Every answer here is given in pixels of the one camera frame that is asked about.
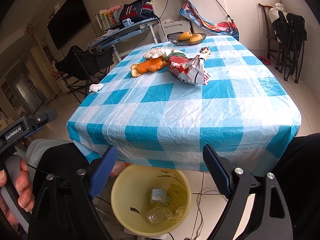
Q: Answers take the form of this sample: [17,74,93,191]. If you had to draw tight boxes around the folded black chairs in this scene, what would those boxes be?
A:
[272,11,307,83]

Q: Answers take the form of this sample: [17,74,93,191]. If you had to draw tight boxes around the person's right leg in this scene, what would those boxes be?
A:
[271,132,320,240]

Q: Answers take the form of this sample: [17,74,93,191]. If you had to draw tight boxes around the white floor appliance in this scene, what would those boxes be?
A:
[157,20,192,43]

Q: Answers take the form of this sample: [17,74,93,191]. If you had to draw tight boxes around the blue study desk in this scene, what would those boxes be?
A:
[89,17,160,62]

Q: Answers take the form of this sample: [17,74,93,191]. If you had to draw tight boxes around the orange peel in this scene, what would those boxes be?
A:
[130,57,167,77]

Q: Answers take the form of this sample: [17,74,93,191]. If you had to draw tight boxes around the glass fruit bowl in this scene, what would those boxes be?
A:
[169,32,207,46]

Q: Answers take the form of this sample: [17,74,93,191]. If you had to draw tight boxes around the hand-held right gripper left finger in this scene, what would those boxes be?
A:
[27,145,118,240]

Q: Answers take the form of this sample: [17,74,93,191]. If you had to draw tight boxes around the clear plastic bottle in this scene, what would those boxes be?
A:
[146,209,163,224]

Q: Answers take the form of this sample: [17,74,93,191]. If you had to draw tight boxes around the white stuffed bag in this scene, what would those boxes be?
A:
[269,3,285,22]

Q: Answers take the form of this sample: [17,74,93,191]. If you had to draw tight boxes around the colourful printed hanging bag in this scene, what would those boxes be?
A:
[179,0,240,40]

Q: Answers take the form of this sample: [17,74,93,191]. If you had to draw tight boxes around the black folding camping chair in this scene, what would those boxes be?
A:
[55,45,115,103]

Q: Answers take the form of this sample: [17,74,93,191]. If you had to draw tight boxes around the white cabinet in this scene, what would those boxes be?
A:
[177,0,279,50]

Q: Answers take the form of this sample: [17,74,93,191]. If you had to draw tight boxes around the red snack bag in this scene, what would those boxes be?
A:
[168,47,212,86]

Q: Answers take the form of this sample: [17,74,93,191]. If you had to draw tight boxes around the yellow plastic basin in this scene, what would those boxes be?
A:
[111,164,192,236]

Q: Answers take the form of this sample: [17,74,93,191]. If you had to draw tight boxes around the milk carton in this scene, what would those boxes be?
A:
[150,189,167,202]

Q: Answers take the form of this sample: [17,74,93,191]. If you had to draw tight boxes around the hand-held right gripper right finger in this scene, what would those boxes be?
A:
[202,144,288,240]

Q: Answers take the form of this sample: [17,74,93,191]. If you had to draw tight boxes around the white paper wrapper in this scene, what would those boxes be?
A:
[143,47,173,59]

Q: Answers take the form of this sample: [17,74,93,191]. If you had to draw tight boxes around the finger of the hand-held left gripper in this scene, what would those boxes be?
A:
[24,109,57,138]

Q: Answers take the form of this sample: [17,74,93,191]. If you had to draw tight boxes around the black wall television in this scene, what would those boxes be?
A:
[47,0,92,50]

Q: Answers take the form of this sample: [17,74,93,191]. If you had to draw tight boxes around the blue checkered tablecloth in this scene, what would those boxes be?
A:
[67,34,302,178]

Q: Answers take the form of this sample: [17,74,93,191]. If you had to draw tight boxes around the dark blue backpack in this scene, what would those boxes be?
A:
[119,0,154,23]

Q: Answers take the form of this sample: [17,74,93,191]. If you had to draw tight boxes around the white floor cable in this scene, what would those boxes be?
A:
[191,191,225,240]

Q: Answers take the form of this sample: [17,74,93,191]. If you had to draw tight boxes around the wooden chair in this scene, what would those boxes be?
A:
[259,3,283,60]

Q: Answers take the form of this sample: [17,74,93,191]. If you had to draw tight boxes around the person's left hand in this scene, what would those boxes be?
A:
[0,159,35,222]

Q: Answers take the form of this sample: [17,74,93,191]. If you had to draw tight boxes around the row of books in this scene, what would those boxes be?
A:
[95,10,120,30]

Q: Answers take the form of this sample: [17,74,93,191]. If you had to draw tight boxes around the green plush toy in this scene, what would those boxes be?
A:
[167,50,187,60]

